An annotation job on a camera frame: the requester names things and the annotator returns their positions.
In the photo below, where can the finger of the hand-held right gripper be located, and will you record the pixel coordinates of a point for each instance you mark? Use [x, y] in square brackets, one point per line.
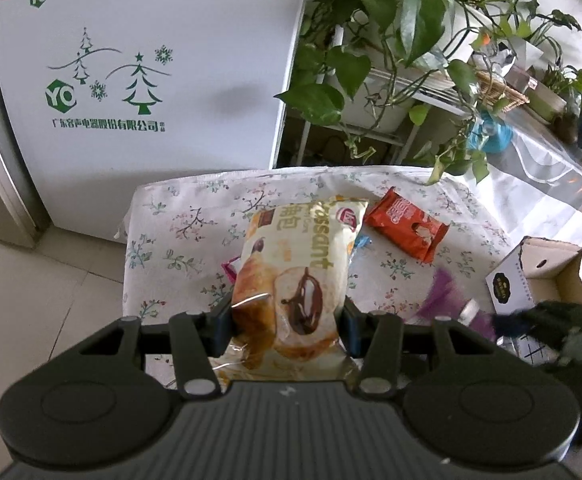
[513, 322]

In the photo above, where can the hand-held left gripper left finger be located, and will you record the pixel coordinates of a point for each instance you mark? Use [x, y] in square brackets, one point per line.
[222, 331]

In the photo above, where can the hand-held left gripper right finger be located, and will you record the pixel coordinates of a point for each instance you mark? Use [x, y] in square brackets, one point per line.
[353, 331]

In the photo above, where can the cardboard box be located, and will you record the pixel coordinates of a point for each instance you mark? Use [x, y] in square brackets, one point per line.
[541, 280]

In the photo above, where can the blue-purple foil snack packet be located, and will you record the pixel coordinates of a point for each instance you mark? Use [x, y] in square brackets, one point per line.
[446, 297]

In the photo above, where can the cream bread packet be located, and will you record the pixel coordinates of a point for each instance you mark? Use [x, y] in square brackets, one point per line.
[291, 270]

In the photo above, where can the pink snack packet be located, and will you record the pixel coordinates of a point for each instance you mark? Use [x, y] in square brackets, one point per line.
[230, 269]

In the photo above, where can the light blue snack packet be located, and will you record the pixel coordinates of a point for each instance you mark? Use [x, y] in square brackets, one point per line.
[361, 243]

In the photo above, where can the floral tablecloth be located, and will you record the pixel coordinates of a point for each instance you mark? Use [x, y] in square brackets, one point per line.
[181, 240]

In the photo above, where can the orange snack packet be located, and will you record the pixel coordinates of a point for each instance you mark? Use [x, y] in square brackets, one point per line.
[406, 222]

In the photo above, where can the clear plastic table cover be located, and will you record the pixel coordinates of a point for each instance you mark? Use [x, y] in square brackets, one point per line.
[546, 165]

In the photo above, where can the light blue round object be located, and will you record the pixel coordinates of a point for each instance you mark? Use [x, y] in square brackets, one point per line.
[491, 135]

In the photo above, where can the white metal plant stand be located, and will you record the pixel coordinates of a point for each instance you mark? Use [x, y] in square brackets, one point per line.
[306, 135]

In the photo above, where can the woven basket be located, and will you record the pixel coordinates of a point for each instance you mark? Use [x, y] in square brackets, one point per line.
[503, 91]

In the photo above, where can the white planter box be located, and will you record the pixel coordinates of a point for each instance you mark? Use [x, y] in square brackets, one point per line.
[381, 100]

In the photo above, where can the small potted plant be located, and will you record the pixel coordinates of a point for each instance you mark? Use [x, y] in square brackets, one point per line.
[558, 85]

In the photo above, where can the white refrigerator with tree print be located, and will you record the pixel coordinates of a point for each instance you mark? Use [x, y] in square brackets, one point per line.
[146, 85]

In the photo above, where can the green pothos plant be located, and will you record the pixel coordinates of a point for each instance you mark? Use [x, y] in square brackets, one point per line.
[411, 15]

